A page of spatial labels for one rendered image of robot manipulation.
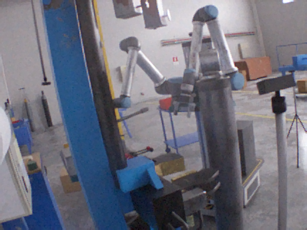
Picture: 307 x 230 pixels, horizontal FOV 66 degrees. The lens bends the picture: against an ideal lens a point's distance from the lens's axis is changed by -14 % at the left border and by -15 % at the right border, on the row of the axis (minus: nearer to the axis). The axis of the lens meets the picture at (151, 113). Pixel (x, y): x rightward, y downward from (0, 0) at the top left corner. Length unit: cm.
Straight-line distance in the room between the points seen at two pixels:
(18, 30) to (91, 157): 1125
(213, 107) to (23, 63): 1097
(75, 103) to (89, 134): 17
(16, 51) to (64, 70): 1096
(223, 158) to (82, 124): 89
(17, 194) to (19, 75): 1115
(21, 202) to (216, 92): 119
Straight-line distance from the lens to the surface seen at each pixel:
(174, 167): 180
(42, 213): 269
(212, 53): 164
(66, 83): 129
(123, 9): 131
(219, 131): 166
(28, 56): 1216
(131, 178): 127
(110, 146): 125
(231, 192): 183
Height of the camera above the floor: 162
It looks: 10 degrees down
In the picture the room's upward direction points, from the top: 11 degrees counter-clockwise
